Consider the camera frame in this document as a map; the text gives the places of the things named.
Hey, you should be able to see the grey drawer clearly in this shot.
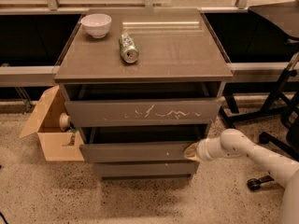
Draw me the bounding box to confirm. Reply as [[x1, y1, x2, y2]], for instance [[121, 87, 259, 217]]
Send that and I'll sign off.
[[93, 161, 199, 179], [79, 124, 208, 163], [63, 90, 221, 127]]

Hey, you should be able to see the grey bottom drawer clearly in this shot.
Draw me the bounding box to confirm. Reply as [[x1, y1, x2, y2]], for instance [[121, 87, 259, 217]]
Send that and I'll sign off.
[[93, 161, 199, 179]]

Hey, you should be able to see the black office chair base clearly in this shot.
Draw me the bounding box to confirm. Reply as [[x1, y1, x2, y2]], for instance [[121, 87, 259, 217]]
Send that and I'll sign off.
[[247, 91, 299, 192]]

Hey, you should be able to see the white ceramic bowl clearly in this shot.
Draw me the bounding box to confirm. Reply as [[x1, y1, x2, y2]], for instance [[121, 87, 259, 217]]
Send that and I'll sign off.
[[80, 14, 112, 38]]

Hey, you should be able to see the grey drawer cabinet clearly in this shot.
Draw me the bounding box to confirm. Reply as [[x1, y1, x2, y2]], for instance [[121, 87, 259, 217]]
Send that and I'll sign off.
[[54, 7, 234, 181]]

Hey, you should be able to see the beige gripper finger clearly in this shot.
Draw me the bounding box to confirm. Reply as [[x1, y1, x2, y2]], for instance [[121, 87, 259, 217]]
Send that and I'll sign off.
[[184, 143, 200, 162]]

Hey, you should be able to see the open cardboard box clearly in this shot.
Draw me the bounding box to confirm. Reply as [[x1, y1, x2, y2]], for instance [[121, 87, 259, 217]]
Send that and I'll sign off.
[[20, 86, 84, 161]]

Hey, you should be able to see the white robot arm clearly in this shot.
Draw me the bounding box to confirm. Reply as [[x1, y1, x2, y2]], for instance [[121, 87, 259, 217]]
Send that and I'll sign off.
[[184, 129, 299, 224]]

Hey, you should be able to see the grey top drawer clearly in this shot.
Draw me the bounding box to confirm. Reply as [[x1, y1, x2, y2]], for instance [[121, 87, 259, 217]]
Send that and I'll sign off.
[[63, 90, 221, 127]]

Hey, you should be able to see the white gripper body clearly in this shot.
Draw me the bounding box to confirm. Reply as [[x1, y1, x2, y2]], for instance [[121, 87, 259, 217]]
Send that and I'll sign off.
[[196, 139, 212, 161]]

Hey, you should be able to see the green soda can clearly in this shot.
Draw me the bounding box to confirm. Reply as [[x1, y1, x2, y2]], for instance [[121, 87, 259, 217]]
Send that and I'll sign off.
[[119, 33, 139, 63]]

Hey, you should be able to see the beige round object in box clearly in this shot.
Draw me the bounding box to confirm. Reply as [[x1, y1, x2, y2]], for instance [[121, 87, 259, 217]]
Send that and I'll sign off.
[[59, 113, 70, 132]]

